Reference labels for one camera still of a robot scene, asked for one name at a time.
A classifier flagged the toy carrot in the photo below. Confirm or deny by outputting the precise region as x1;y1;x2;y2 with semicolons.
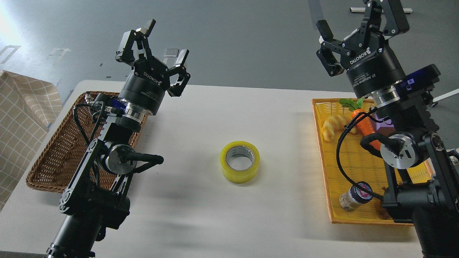
339;98;381;151

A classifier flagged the brown toy animal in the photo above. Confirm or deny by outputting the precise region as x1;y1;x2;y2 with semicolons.
377;200;392;220

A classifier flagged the white chair leg with caster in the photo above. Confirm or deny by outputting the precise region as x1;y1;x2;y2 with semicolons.
431;89;459;108

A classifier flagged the yellow plastic tray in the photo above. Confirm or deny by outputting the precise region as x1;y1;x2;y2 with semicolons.
312;98;434;225

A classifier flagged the purple cube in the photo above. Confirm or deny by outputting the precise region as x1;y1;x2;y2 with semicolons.
372;119;395;134

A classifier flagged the small glass jar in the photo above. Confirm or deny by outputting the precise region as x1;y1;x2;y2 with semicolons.
339;186;373;212

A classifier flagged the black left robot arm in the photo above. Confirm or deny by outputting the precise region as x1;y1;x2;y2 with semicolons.
45;19;190;258

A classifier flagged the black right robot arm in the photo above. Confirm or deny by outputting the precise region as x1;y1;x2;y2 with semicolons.
316;0;459;258

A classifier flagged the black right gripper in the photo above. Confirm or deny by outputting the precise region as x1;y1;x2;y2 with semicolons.
316;0;410;98

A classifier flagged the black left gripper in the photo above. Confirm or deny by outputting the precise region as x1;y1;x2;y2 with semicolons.
115;19;190;115

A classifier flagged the yellow tape roll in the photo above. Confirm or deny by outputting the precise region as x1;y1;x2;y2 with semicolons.
219;141;260;183

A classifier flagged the beige checkered cloth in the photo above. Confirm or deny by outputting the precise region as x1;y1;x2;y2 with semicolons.
0;70;62;208

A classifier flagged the toy croissant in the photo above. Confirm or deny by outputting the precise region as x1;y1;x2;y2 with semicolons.
320;115;351;142

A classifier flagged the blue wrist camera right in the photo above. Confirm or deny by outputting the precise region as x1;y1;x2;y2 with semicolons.
400;64;441;95

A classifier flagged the white metal stand base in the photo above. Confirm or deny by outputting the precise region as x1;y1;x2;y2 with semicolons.
349;7;413;14

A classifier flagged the brown wicker basket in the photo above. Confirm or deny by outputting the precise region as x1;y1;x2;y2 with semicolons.
26;91;151;193

